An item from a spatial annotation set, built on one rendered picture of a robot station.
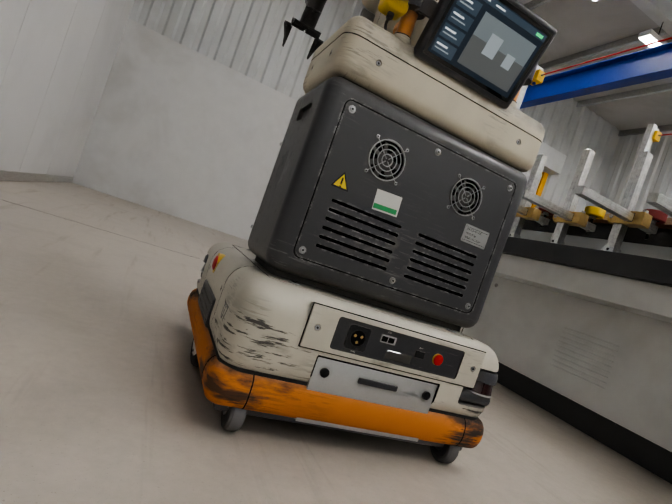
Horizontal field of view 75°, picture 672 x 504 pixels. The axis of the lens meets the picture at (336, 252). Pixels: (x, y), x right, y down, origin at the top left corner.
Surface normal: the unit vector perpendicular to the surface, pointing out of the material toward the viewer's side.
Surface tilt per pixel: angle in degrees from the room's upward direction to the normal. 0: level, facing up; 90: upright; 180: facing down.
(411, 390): 90
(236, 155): 90
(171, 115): 90
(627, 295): 90
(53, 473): 0
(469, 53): 115
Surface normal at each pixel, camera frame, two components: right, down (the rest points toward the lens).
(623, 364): -0.87, -0.30
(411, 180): 0.36, 0.14
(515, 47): 0.18, 0.52
